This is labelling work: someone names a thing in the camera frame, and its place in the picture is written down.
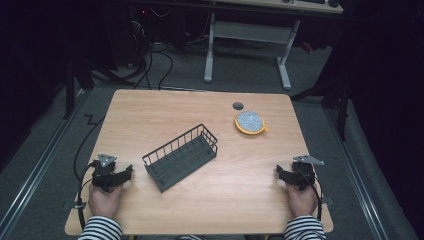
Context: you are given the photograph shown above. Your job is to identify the black floor cable bundle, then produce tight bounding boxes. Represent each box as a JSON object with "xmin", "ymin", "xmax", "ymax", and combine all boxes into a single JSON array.
[{"xmin": 128, "ymin": 6, "xmax": 209, "ymax": 91}]

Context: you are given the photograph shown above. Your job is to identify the black floor stand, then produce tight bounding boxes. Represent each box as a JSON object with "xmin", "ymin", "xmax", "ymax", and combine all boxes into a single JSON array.
[
  {"xmin": 62, "ymin": 49, "xmax": 136, "ymax": 121},
  {"xmin": 289, "ymin": 74, "xmax": 352, "ymax": 142}
]

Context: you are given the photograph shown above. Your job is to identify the person's right hand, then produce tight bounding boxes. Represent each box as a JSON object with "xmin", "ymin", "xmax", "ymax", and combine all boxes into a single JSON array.
[{"xmin": 285, "ymin": 182, "xmax": 319, "ymax": 220}]

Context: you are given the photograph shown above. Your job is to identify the metal floor rail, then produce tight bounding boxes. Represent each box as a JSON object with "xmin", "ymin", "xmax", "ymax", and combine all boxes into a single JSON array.
[
  {"xmin": 0, "ymin": 88, "xmax": 88, "ymax": 231},
  {"xmin": 324, "ymin": 108, "xmax": 390, "ymax": 240}
]

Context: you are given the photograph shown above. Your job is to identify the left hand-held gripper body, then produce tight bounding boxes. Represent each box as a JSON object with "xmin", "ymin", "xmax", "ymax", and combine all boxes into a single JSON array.
[{"xmin": 89, "ymin": 152, "xmax": 118, "ymax": 193}]

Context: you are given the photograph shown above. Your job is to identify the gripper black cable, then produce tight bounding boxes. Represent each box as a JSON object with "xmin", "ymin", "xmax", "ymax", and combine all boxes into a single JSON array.
[
  {"xmin": 72, "ymin": 114, "xmax": 106, "ymax": 232},
  {"xmin": 298, "ymin": 168, "xmax": 324, "ymax": 222}
]

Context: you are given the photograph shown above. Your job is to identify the white-framed wooden desk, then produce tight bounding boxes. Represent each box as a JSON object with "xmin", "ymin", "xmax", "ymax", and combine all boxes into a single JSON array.
[{"xmin": 203, "ymin": 0, "xmax": 344, "ymax": 92}]

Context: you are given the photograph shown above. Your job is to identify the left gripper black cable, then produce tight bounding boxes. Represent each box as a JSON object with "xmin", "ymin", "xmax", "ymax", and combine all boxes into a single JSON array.
[{"xmin": 72, "ymin": 114, "xmax": 106, "ymax": 232}]

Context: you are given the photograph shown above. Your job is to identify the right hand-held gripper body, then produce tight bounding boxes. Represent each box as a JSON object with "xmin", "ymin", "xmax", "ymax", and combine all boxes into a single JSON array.
[{"xmin": 290, "ymin": 154, "xmax": 325, "ymax": 192}]

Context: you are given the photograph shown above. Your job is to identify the person's left hand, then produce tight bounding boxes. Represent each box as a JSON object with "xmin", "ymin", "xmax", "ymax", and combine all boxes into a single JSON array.
[{"xmin": 88, "ymin": 182, "xmax": 125, "ymax": 220}]

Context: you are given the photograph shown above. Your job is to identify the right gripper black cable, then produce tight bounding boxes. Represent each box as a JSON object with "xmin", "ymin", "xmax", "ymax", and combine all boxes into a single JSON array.
[{"xmin": 298, "ymin": 168, "xmax": 324, "ymax": 222}]

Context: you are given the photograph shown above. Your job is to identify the person's striped shirt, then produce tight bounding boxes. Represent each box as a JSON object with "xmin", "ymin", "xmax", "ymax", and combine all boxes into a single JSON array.
[{"xmin": 173, "ymin": 234, "xmax": 208, "ymax": 240}]

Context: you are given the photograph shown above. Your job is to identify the dark grey wire basket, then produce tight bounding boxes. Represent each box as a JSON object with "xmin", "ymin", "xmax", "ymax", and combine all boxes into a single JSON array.
[{"xmin": 141, "ymin": 123, "xmax": 219, "ymax": 194}]

